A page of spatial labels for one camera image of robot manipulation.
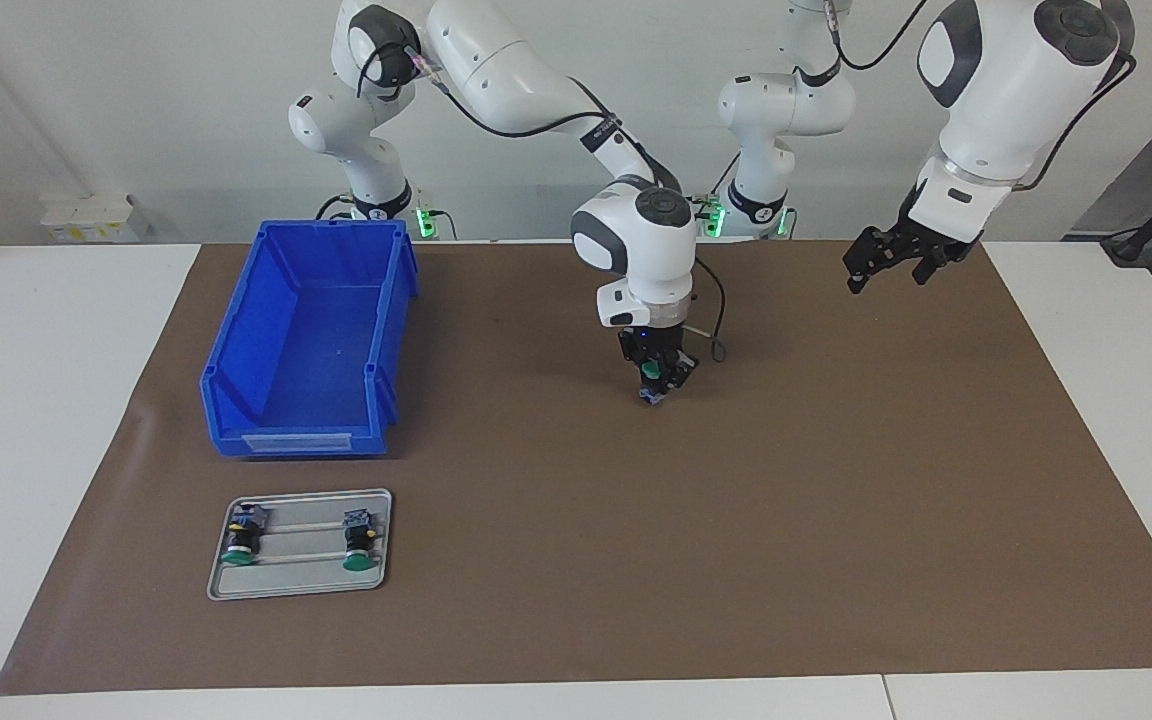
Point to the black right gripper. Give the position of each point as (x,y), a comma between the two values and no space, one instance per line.
(654,340)

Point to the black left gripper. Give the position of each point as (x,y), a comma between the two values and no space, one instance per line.
(921,235)

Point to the green push button switch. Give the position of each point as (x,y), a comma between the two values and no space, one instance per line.
(361,540)
(652,374)
(241,538)

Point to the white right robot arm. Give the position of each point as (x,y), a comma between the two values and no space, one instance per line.
(516,80)

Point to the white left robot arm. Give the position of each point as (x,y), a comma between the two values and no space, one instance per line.
(996,90)

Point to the brown table mat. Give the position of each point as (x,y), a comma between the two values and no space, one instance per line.
(686,540)

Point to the blue plastic storage bin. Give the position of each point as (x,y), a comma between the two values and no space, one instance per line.
(316,350)

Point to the grey metal tray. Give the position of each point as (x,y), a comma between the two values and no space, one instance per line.
(311,585)

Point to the white box with yellow labels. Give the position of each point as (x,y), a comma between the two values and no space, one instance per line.
(91,215)

